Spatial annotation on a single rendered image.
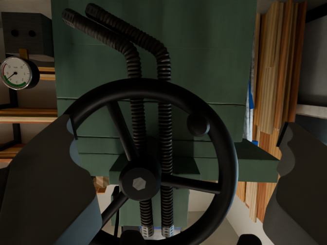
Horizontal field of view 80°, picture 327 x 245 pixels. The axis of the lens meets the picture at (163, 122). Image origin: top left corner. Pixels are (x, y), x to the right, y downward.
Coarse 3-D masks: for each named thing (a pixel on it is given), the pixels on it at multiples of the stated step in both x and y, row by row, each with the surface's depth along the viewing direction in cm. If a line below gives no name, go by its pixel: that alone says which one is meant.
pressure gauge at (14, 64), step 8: (24, 56) 40; (8, 64) 38; (16, 64) 38; (24, 64) 38; (32, 64) 39; (0, 72) 38; (8, 72) 38; (24, 72) 38; (32, 72) 38; (8, 80) 39; (16, 80) 39; (24, 80) 38; (32, 80) 39; (16, 88) 39; (24, 88) 40
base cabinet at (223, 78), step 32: (64, 0) 42; (96, 0) 41; (128, 0) 41; (160, 0) 41; (192, 0) 41; (224, 0) 41; (256, 0) 41; (64, 32) 43; (160, 32) 42; (192, 32) 42; (224, 32) 42; (64, 64) 44; (96, 64) 44; (192, 64) 44; (224, 64) 44; (64, 96) 45; (224, 96) 45
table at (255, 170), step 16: (240, 144) 60; (80, 160) 48; (96, 160) 48; (112, 160) 48; (176, 160) 45; (192, 160) 45; (208, 160) 48; (240, 160) 47; (256, 160) 47; (272, 160) 47; (112, 176) 38; (192, 176) 38; (208, 176) 48; (240, 176) 48; (256, 176) 48; (272, 176) 48
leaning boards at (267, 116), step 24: (264, 24) 175; (288, 24) 149; (264, 48) 176; (288, 48) 156; (264, 72) 173; (288, 72) 162; (264, 96) 174; (288, 96) 164; (264, 120) 175; (288, 120) 168; (264, 144) 203; (240, 192) 251; (264, 192) 206
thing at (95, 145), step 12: (84, 144) 47; (96, 144) 47; (108, 144) 47; (120, 144) 47; (180, 144) 47; (192, 144) 47; (204, 144) 47; (180, 156) 47; (192, 156) 47; (204, 156) 47; (216, 156) 47
